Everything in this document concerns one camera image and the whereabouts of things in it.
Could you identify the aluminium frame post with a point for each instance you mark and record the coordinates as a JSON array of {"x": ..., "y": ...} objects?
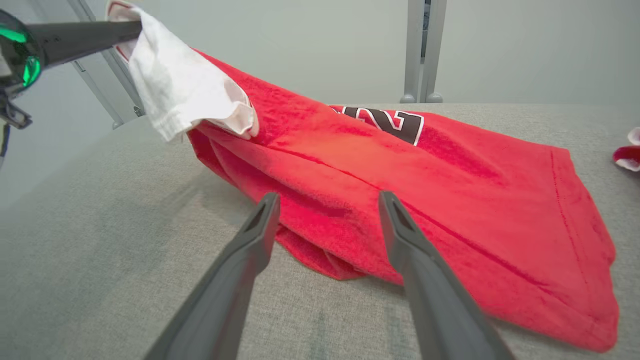
[
  {"x": 422, "y": 50},
  {"x": 112, "y": 75}
]

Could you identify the red shorts with white stripe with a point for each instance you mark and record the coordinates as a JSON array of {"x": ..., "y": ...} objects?
[{"x": 629, "y": 155}]

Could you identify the red basketball jersey white sleeves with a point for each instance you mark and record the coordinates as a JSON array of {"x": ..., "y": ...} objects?
[{"x": 450, "y": 190}]

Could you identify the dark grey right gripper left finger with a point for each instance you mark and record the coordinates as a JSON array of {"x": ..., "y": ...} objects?
[{"x": 225, "y": 300}]

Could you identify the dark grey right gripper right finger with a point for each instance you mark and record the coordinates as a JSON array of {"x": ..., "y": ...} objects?
[{"x": 440, "y": 300}]

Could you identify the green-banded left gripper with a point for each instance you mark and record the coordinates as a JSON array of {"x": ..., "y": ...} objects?
[{"x": 17, "y": 60}]

